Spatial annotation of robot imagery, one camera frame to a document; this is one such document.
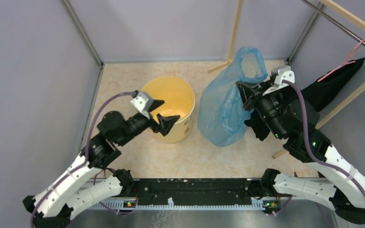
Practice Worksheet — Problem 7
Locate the pink clothes hanger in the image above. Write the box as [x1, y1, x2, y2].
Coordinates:
[317, 39, 365, 82]

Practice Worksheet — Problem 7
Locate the blue plastic trash bag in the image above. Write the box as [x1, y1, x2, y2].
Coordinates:
[197, 47, 268, 147]

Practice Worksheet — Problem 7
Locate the wooden clothes rack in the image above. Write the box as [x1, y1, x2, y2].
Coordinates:
[207, 0, 244, 74]

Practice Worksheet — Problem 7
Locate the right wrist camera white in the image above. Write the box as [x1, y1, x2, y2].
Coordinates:
[262, 65, 295, 96]

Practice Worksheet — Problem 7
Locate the black cloth garment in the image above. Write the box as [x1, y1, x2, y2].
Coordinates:
[244, 57, 365, 141]

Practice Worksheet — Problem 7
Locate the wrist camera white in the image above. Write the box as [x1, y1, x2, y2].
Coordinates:
[262, 65, 295, 96]
[130, 91, 154, 119]

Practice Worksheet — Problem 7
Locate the left metal frame post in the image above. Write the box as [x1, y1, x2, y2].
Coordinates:
[60, 0, 104, 68]

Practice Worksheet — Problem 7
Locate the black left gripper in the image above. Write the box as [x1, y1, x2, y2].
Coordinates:
[118, 99, 181, 146]

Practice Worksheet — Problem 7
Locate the metal frame corner post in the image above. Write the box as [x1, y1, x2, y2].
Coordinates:
[286, 11, 319, 65]

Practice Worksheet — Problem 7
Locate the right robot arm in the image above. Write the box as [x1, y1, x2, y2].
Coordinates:
[236, 82, 365, 225]

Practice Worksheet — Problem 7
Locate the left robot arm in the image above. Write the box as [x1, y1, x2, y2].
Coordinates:
[23, 97, 181, 228]

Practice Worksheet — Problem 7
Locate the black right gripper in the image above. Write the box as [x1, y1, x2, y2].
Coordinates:
[234, 78, 285, 139]

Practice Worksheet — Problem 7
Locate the yellow plastic trash bin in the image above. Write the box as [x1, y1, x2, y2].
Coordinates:
[142, 76, 196, 143]

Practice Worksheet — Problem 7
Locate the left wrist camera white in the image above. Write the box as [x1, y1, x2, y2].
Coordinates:
[130, 91, 154, 119]

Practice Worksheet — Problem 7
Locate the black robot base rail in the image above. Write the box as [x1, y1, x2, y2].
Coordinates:
[119, 178, 282, 206]

